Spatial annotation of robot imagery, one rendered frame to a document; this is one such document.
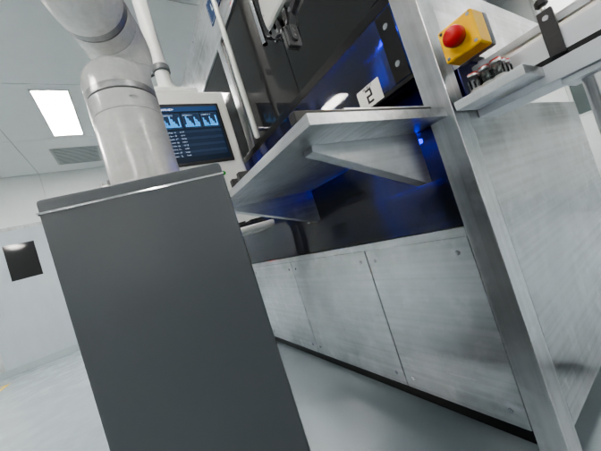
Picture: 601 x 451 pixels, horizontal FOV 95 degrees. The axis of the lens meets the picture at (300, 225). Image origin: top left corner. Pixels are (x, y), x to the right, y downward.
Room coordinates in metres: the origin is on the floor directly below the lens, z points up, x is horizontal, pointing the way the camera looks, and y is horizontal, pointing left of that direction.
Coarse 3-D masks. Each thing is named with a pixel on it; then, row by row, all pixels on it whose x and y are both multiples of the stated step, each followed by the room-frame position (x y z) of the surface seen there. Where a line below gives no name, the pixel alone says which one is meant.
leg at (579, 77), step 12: (576, 72) 0.54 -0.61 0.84; (588, 72) 0.52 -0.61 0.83; (600, 72) 0.52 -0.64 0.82; (564, 84) 0.55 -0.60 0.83; (576, 84) 0.59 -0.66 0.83; (588, 84) 0.54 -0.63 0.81; (600, 84) 0.53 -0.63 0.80; (588, 96) 0.55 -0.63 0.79; (600, 96) 0.53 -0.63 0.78; (600, 108) 0.54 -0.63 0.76; (600, 120) 0.55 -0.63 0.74; (600, 132) 0.56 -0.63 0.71
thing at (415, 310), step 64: (512, 128) 0.77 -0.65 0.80; (576, 128) 1.09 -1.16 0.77; (512, 192) 0.70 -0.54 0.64; (576, 192) 0.95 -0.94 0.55; (320, 256) 1.19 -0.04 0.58; (384, 256) 0.90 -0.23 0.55; (448, 256) 0.72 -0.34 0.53; (576, 256) 0.85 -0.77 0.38; (320, 320) 1.34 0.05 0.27; (384, 320) 0.98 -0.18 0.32; (448, 320) 0.77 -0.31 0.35; (576, 320) 0.76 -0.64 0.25; (448, 384) 0.83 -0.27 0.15; (512, 384) 0.67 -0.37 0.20; (576, 384) 0.69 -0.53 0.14
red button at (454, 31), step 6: (456, 24) 0.54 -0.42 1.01; (450, 30) 0.55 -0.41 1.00; (456, 30) 0.54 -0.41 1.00; (462, 30) 0.54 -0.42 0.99; (444, 36) 0.56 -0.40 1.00; (450, 36) 0.55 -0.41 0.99; (456, 36) 0.54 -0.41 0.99; (462, 36) 0.54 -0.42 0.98; (444, 42) 0.56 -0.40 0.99; (450, 42) 0.55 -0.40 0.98; (456, 42) 0.55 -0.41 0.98
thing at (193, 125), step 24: (168, 96) 1.30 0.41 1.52; (192, 96) 1.36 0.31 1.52; (216, 96) 1.42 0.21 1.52; (168, 120) 1.28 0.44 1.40; (192, 120) 1.34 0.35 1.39; (216, 120) 1.40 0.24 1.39; (192, 144) 1.32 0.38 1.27; (216, 144) 1.38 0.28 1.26; (240, 168) 1.42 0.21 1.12; (240, 216) 1.38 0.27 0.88
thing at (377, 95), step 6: (372, 84) 0.76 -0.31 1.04; (378, 84) 0.75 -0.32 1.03; (360, 90) 0.80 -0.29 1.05; (372, 90) 0.77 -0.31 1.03; (378, 90) 0.75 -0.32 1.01; (360, 96) 0.80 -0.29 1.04; (366, 96) 0.79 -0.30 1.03; (372, 96) 0.77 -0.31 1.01; (378, 96) 0.76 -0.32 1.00; (360, 102) 0.81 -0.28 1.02; (366, 102) 0.80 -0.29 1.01; (372, 102) 0.78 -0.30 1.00
